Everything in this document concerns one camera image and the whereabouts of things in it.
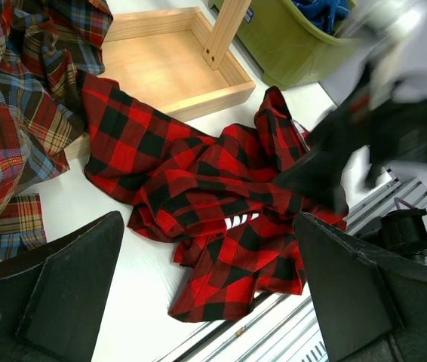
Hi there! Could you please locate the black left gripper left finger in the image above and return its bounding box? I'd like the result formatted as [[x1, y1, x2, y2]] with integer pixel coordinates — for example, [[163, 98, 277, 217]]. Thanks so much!
[[0, 211, 124, 361]]

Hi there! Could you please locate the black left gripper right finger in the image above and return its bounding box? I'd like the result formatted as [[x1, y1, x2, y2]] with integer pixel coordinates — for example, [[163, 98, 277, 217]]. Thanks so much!
[[293, 213, 427, 361]]

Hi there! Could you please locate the red black checked shirt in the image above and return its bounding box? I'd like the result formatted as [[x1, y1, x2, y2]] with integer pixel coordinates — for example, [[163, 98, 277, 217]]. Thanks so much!
[[78, 72, 346, 323]]

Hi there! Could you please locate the brown multicolour plaid shirt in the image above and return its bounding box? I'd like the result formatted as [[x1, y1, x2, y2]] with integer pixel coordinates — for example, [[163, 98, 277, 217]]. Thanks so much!
[[0, 1, 113, 262]]

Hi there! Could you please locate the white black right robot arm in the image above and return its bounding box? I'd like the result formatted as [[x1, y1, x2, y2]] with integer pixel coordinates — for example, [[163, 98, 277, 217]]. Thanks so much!
[[274, 1, 427, 213]]

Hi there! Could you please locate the blue checked shirt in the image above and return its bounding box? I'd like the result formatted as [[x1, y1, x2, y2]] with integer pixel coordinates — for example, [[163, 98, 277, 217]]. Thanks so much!
[[293, 0, 351, 35]]

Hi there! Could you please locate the green plastic bin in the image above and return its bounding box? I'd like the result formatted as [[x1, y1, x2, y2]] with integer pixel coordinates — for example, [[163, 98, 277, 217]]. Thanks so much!
[[209, 0, 365, 91]]

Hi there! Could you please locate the wooden clothes rack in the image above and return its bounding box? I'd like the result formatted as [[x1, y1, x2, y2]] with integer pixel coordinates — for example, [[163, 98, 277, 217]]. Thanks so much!
[[64, 0, 257, 159]]

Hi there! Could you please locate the aluminium mounting rail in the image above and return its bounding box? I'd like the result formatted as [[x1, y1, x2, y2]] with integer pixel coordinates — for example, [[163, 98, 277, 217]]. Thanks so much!
[[162, 172, 427, 361]]

